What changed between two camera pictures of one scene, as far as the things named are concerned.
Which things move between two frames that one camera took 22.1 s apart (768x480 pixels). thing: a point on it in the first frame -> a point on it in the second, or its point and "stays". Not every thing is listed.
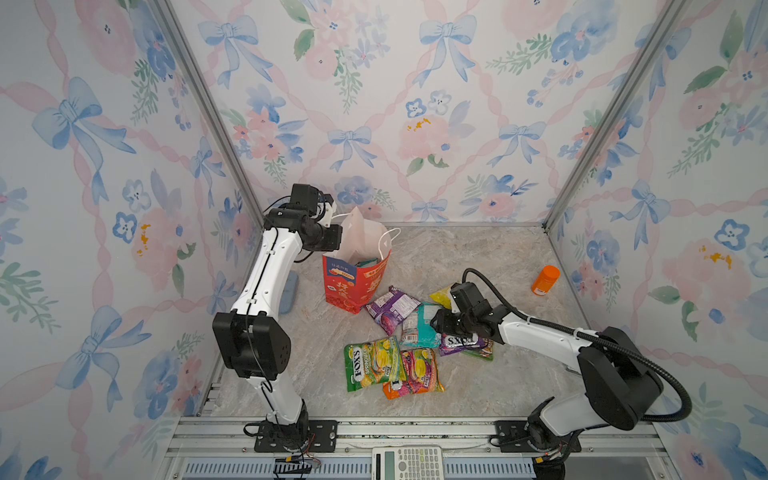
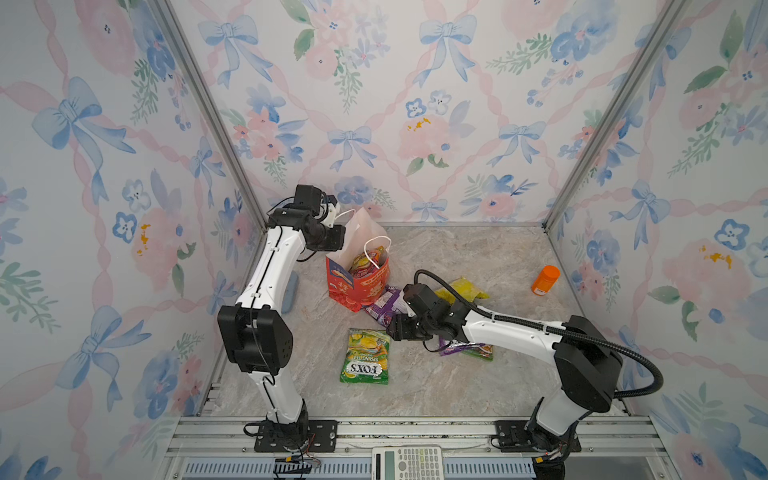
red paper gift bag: [351, 275] stays
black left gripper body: [326, 239] stays
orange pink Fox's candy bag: [418, 374] -> [361, 265]
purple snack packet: [392, 307] stays
